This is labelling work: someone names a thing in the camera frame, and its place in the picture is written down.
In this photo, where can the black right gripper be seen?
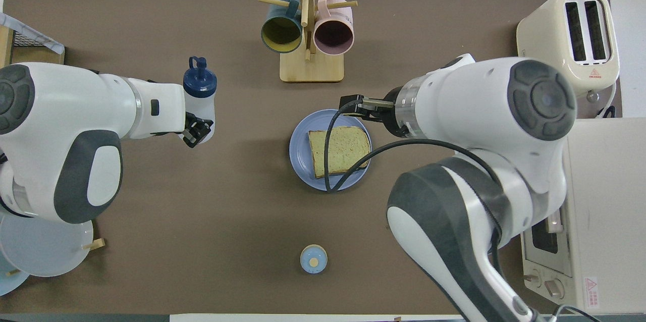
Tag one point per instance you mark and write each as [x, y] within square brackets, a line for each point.
[393, 115]

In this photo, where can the slice of toast bread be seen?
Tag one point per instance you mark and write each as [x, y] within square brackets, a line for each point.
[348, 145]

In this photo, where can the white squeeze bottle blue cap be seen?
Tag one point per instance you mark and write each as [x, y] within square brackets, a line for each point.
[200, 82]

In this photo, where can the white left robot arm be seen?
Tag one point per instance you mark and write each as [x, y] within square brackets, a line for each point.
[50, 110]

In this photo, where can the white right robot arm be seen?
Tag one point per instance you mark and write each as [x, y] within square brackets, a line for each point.
[479, 110]

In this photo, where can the blue round plate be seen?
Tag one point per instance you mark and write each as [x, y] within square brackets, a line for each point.
[300, 150]

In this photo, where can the pale grey plate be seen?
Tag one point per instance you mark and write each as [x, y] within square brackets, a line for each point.
[45, 251]

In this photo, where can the light blue plate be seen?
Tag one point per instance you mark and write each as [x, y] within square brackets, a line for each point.
[10, 284]

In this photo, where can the wooden mug tree stand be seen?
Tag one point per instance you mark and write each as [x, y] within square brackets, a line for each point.
[312, 69]

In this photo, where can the pink mug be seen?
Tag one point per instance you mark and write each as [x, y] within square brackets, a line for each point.
[333, 34]

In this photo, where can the brown table mat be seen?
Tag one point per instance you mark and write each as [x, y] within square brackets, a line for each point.
[227, 211]

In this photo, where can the dark teal mug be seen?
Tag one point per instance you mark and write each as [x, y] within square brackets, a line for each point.
[281, 34]

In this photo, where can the wooden dish rack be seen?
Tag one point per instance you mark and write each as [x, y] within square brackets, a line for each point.
[96, 244]

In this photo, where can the cream two-slot toaster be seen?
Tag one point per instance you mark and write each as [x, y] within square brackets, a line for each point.
[542, 44]

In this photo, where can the white blue patterned cloth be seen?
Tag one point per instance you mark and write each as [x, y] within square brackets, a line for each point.
[30, 34]

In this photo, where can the white toaster oven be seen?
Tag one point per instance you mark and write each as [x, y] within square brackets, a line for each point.
[605, 211]

